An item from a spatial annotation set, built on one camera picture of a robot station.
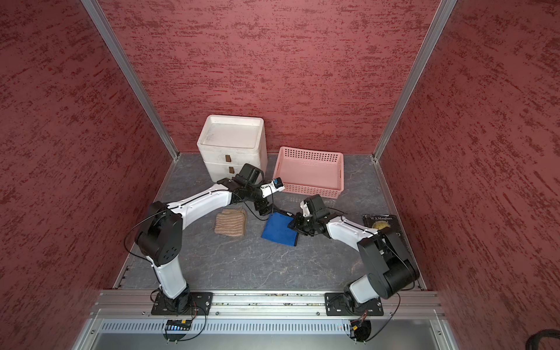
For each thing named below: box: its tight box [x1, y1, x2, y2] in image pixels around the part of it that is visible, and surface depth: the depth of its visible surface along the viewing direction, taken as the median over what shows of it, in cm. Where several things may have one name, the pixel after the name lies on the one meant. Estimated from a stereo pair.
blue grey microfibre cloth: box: [261, 212, 299, 247], surface depth 92 cm
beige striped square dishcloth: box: [214, 207, 248, 237], surface depth 94 cm
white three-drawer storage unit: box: [196, 114, 268, 183], surface depth 97 cm
